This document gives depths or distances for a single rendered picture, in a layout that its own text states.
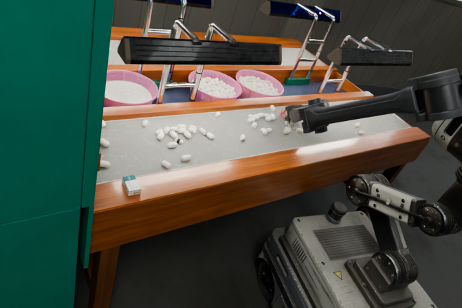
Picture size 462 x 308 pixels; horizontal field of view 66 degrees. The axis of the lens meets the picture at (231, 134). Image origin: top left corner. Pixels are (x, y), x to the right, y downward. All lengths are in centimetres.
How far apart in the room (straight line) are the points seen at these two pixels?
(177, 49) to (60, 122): 53
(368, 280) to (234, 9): 245
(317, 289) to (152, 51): 109
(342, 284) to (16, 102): 124
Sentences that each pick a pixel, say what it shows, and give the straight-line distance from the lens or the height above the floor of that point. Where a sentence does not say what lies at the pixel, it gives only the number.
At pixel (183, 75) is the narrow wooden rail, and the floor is 74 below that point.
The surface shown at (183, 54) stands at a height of 107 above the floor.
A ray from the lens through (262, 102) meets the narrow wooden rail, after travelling 171.
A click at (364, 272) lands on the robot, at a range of 154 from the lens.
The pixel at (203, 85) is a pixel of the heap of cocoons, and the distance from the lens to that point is 173.
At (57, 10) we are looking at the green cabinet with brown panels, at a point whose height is 131.
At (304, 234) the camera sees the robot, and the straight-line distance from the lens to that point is 158.
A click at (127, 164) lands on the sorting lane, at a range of 119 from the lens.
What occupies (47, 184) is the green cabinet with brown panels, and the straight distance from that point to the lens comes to 85.
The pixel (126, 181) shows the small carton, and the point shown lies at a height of 79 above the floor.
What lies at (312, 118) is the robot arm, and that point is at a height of 108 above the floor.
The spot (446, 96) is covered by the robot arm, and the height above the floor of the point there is 132.
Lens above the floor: 154
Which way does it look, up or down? 34 degrees down
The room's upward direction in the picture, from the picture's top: 20 degrees clockwise
